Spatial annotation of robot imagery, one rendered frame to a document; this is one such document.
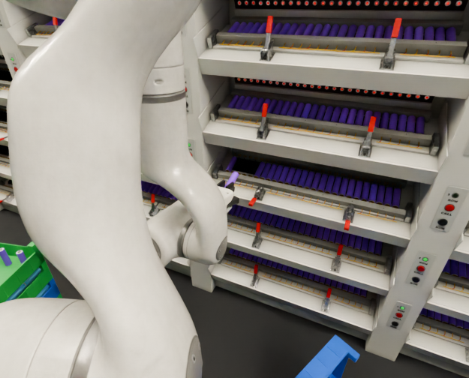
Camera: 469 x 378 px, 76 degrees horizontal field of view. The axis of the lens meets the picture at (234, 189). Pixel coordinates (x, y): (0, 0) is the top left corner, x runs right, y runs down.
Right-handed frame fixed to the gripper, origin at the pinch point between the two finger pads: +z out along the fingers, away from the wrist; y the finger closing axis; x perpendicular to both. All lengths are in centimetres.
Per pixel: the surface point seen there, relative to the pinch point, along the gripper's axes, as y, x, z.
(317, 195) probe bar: -21.6, 3.5, 18.0
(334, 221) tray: -28.0, 8.7, 14.4
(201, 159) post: 14.1, -2.0, 12.2
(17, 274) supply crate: 53, 31, -25
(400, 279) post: -49, 22, 17
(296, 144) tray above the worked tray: -14.5, -11.9, 12.0
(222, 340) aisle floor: 0, 62, 6
